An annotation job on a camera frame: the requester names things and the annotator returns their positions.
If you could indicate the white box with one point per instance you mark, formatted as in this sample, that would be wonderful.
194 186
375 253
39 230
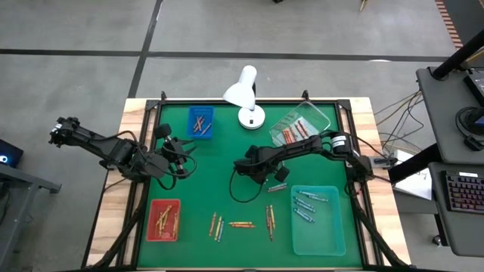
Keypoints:
402 155

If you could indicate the teal plastic bin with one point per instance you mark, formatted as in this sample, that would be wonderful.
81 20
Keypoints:
325 238

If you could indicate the white paper sheet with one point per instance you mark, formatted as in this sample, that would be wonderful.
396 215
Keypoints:
416 185

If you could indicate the black slanted pole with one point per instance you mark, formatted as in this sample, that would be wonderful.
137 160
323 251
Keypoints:
457 56

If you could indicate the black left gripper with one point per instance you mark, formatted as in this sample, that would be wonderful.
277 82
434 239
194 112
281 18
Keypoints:
172 151

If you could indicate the black round device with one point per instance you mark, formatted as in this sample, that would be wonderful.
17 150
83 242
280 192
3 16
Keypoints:
477 120

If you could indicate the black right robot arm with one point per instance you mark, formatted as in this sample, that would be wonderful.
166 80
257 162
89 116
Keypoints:
314 145

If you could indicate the yellow-orange crayon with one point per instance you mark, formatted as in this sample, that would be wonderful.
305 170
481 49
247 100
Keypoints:
177 225

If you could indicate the orange crayon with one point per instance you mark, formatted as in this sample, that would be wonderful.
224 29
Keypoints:
289 135
292 133
286 136
298 131
244 226
304 127
301 129

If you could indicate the black device with light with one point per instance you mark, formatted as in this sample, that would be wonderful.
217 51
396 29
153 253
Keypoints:
13 151

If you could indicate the black aluminium table frame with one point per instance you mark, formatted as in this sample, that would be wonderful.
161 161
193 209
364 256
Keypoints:
189 101

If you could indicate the red plastic bin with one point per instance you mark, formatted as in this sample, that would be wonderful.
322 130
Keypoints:
153 230

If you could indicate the clear plastic container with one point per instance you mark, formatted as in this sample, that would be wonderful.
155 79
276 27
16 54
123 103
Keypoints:
317 115

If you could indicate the grey equipment cart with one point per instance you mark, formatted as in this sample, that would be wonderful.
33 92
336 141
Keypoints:
442 113

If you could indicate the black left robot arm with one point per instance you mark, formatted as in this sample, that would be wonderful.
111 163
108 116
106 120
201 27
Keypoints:
94 145

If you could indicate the red-brown crayon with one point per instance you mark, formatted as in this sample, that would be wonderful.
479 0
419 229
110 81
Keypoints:
271 230
277 189

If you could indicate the grey side table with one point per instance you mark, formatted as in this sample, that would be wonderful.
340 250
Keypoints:
22 181

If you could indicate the black backlit keyboard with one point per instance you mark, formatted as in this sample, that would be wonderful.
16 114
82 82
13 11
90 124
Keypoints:
465 192

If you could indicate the black laptop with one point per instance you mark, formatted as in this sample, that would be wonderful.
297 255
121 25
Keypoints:
477 85

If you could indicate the white desk lamp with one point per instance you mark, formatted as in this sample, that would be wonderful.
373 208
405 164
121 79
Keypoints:
251 117

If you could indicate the grey keyboard desk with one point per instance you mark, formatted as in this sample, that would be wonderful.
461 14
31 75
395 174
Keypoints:
453 234

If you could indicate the black support beam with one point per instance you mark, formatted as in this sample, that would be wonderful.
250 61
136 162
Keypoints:
414 164

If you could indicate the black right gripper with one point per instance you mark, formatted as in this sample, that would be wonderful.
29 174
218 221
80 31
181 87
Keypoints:
261 162

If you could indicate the blue plastic basket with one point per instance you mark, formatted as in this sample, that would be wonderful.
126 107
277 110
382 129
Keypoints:
191 132

